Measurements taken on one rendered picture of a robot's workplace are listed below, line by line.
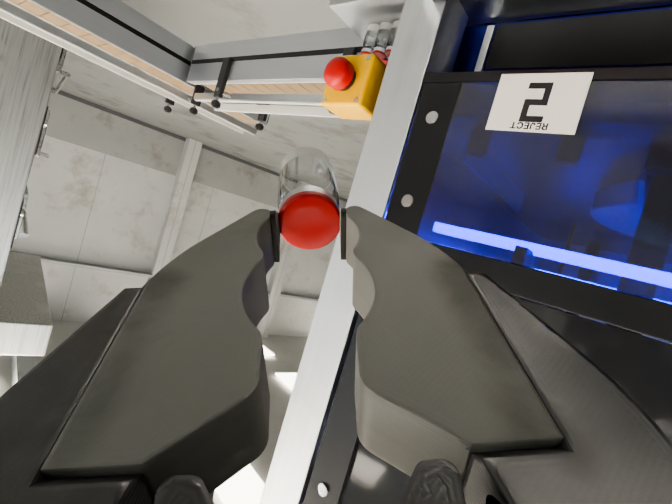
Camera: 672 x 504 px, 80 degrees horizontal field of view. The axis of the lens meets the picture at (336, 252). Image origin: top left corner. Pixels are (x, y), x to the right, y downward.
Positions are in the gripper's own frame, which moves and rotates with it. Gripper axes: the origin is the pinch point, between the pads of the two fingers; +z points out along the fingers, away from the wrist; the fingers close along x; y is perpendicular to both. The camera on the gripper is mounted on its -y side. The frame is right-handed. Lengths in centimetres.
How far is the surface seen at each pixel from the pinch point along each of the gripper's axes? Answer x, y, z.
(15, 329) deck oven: -156, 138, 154
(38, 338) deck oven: -149, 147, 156
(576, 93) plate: 25.2, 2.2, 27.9
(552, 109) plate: 23.5, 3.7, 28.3
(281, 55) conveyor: -5, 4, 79
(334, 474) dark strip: 1.4, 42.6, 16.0
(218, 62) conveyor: -21, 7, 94
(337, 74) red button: 3.8, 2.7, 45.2
